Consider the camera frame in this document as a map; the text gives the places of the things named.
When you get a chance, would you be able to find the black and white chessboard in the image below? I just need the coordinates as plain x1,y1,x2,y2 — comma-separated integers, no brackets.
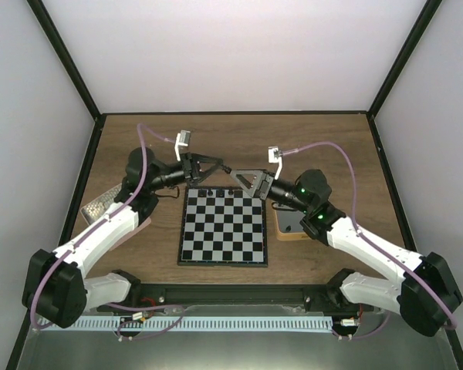
177,187,268,267

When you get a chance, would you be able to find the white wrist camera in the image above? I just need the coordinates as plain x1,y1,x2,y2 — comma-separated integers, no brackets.
268,146,283,180
174,129,191,162

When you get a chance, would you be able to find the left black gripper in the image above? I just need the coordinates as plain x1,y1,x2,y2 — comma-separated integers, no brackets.
148,153,224,192

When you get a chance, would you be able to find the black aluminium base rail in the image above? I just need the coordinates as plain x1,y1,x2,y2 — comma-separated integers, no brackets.
129,284,334,311

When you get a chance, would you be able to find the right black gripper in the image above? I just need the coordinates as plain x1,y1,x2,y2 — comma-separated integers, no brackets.
231,170,311,214

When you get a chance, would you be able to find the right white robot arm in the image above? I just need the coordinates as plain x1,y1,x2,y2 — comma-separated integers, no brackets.
230,170,463,337

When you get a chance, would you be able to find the black cage frame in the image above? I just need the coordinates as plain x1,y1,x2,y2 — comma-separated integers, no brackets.
5,0,463,370

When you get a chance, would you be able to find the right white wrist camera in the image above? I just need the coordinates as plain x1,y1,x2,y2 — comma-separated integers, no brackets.
268,146,283,180

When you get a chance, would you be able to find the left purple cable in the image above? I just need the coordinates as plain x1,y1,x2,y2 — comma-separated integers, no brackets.
30,123,178,331

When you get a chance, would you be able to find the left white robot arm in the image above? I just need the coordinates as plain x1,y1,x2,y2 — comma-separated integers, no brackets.
22,147,223,328

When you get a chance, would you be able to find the light blue slotted cable duct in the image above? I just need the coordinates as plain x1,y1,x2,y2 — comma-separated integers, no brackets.
73,315,333,332

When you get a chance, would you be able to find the pink tin of white pieces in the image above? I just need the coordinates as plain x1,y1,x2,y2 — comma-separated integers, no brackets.
81,183,152,249

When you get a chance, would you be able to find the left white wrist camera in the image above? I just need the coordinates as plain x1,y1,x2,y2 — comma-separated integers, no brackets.
174,129,191,162

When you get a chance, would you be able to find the yellow tin of black pieces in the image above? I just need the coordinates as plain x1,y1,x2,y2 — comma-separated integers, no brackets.
272,203,309,242

